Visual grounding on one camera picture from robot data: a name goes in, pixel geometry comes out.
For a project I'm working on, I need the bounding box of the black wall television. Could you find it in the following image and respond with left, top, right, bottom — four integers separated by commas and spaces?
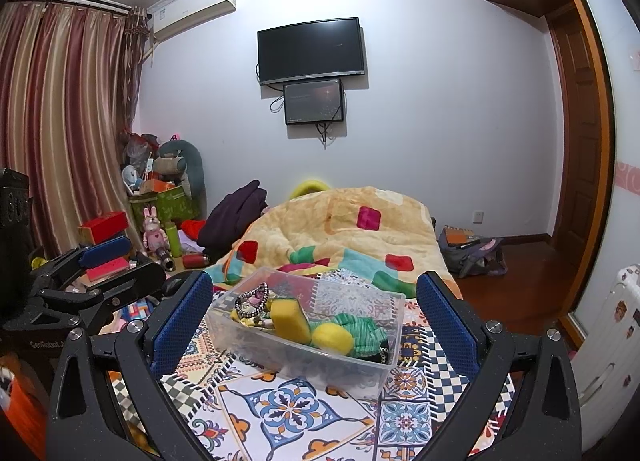
257, 17, 366, 87

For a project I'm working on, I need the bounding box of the beaded bracelet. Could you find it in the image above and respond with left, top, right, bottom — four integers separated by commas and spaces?
232, 282, 271, 328

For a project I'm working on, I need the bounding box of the black carved furniture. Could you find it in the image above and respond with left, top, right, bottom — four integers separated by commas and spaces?
0, 168, 31, 332

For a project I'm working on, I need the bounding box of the yellow plush patchwork blanket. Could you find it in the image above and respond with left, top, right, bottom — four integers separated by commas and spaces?
205, 186, 463, 299

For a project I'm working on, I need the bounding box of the green bottle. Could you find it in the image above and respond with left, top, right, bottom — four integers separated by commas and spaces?
165, 222, 183, 258

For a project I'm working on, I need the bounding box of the white air conditioner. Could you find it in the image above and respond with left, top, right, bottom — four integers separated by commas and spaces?
147, 0, 237, 39

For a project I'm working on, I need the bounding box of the clear plastic storage bin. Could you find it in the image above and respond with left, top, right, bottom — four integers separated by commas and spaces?
205, 266, 406, 399

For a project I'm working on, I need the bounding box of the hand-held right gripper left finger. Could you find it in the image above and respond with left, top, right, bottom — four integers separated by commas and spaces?
46, 271, 215, 461

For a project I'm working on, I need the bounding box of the grey backpack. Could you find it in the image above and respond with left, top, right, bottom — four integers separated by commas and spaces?
437, 225, 508, 277

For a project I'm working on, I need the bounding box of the yellow soft ball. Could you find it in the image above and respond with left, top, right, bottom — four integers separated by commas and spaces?
311, 323, 355, 354

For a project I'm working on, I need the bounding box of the white suitcase with stickers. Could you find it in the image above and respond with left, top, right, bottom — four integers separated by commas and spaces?
570, 263, 640, 452

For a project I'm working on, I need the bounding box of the red box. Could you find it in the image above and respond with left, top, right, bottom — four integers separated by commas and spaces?
78, 211, 128, 244

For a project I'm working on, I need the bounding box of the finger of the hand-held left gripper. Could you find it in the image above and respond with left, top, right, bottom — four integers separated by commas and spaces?
27, 260, 167, 328
27, 236, 132, 293

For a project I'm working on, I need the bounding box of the red striped curtain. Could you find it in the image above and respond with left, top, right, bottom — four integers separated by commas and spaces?
0, 1, 151, 262

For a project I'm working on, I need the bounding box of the pink rabbit toy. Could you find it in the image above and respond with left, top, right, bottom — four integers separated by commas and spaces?
141, 206, 167, 254

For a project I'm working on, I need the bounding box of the pink flat box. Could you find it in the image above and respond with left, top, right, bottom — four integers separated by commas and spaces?
85, 257, 131, 283

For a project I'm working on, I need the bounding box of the green knitted glove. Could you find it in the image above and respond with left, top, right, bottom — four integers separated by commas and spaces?
332, 311, 390, 358

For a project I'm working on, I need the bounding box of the yellow-green plush toy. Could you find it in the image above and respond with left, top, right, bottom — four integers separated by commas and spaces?
291, 178, 331, 199

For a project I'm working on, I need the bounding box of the yellow sponge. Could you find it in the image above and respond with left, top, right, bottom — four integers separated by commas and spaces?
270, 300, 312, 342

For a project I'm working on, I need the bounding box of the green box with clutter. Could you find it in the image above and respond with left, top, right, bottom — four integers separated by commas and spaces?
129, 184, 197, 229

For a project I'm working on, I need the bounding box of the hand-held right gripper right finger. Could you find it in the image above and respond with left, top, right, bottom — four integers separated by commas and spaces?
416, 271, 584, 461

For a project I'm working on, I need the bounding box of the small black wall monitor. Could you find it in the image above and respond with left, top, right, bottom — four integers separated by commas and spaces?
283, 80, 345, 126

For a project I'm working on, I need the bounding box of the orange bag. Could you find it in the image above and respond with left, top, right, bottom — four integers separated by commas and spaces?
0, 366, 51, 461

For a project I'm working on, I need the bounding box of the patterned tile-print bedsheet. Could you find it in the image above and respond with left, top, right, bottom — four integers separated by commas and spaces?
107, 266, 516, 461

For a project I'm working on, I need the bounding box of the grey plush toy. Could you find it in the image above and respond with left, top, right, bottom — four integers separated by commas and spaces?
155, 140, 205, 199

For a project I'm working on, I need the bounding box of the wooden door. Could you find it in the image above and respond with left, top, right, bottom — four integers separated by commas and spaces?
547, 6, 604, 312

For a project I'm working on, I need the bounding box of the dark purple coat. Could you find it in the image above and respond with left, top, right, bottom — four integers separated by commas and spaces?
197, 180, 271, 262

